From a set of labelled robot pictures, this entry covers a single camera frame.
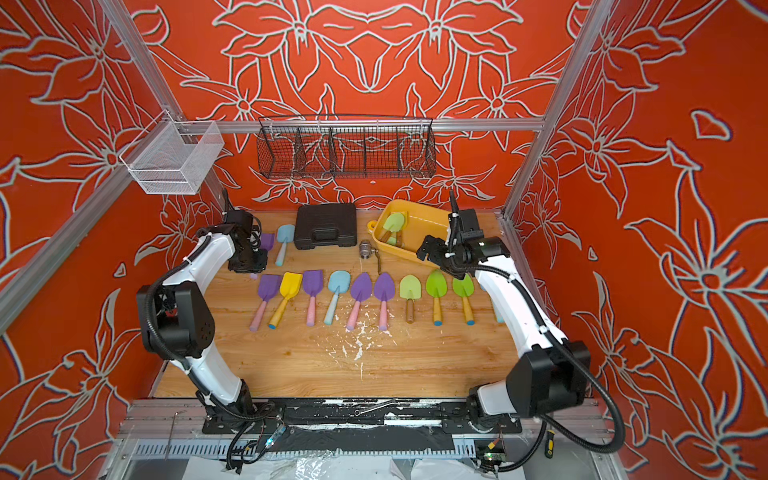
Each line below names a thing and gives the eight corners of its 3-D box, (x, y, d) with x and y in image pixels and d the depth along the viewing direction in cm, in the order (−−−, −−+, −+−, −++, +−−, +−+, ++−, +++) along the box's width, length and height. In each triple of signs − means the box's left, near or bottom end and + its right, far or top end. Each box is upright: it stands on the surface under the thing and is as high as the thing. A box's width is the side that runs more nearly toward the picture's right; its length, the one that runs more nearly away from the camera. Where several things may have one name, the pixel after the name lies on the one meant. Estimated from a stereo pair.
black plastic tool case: (293, 249, 109) (290, 242, 105) (302, 211, 122) (300, 203, 118) (355, 249, 109) (354, 241, 105) (358, 210, 121) (357, 203, 118)
